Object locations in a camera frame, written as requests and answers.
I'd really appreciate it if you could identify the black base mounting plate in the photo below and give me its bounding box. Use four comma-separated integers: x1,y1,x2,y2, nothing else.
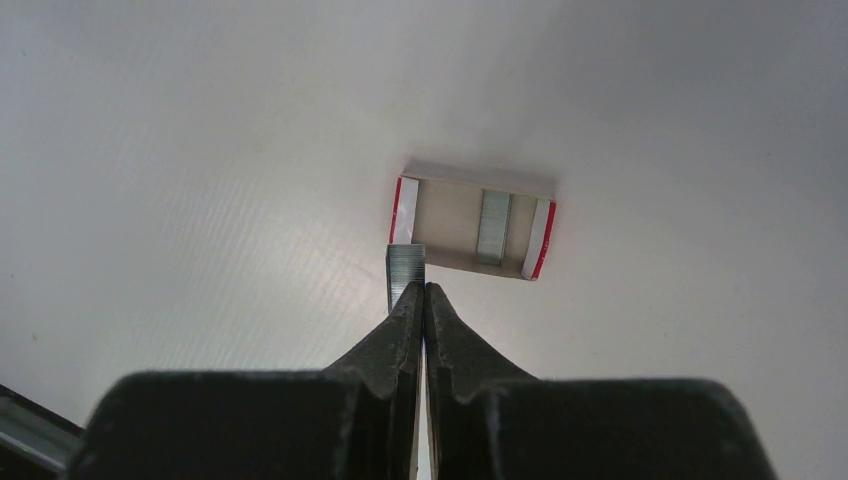
1,385,83,479

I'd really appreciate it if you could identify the silver staple strip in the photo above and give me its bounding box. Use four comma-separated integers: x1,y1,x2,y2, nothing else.
385,244,426,312
475,189,513,267

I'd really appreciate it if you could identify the staple box tray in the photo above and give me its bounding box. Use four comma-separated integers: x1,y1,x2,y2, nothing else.
388,159,558,281

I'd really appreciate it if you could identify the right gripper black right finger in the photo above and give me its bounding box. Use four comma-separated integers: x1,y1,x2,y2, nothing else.
424,283,776,479

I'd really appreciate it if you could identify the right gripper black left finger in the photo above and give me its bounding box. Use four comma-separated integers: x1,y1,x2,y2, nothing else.
66,283,424,479

